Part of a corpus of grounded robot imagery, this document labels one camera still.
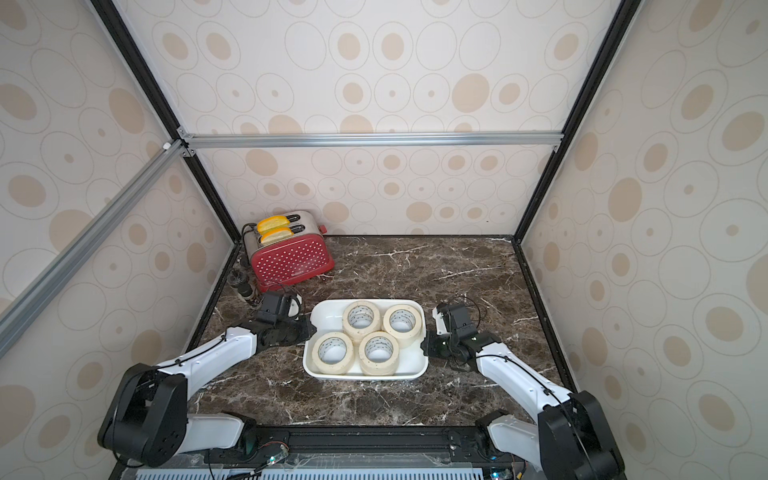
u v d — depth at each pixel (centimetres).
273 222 96
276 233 93
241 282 95
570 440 40
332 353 88
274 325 68
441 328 78
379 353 87
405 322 94
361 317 95
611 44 72
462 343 63
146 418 42
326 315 96
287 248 94
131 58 73
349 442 75
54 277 56
